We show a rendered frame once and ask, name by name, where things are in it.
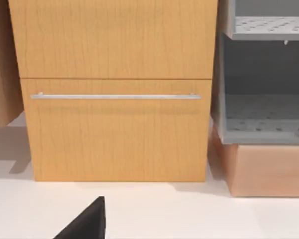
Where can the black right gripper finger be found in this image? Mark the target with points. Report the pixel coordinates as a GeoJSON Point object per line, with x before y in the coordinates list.
{"type": "Point", "coordinates": [89, 221]}

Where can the wooden drawer cabinet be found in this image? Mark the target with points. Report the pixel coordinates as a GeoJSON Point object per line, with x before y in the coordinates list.
{"type": "Point", "coordinates": [119, 124]}

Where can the pale wooden cupboard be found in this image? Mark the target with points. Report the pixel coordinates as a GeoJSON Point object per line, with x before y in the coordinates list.
{"type": "Point", "coordinates": [2, 62]}

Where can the plain wooden drawer front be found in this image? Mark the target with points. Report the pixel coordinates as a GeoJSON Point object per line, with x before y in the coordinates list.
{"type": "Point", "coordinates": [114, 37]}

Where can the salmon-coloured box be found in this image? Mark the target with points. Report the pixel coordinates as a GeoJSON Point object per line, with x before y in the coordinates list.
{"type": "Point", "coordinates": [269, 169]}

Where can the grey cabinet with pierced shelves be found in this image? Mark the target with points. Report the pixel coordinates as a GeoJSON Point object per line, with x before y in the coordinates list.
{"type": "Point", "coordinates": [264, 74]}

